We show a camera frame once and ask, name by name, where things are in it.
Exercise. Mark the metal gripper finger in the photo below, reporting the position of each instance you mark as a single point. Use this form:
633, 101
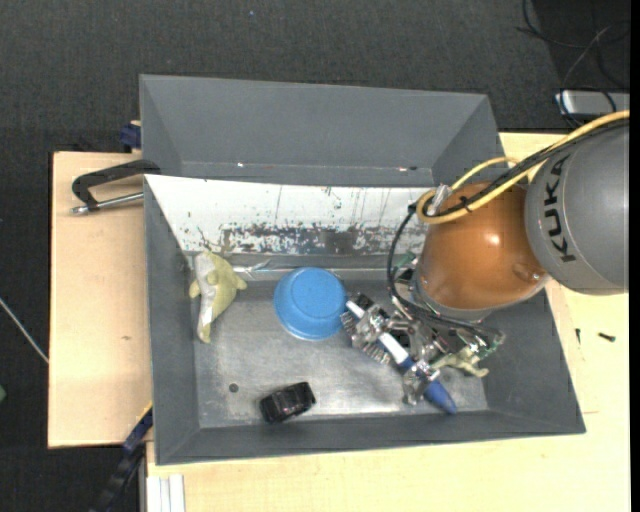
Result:
416, 382
369, 334

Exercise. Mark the blue and white pen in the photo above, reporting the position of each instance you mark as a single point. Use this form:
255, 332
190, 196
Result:
441, 397

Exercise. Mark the small pale green toy animal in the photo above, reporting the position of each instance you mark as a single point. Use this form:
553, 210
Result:
467, 361

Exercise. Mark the blue bowl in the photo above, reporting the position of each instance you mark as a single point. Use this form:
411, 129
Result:
307, 302

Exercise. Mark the yellow-green and white toy animal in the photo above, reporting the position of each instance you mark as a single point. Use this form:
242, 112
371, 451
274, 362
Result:
217, 287

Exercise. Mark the grey metal bin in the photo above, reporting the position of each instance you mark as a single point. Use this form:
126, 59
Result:
310, 125

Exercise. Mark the pale wood board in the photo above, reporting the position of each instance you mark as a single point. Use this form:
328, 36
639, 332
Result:
95, 310

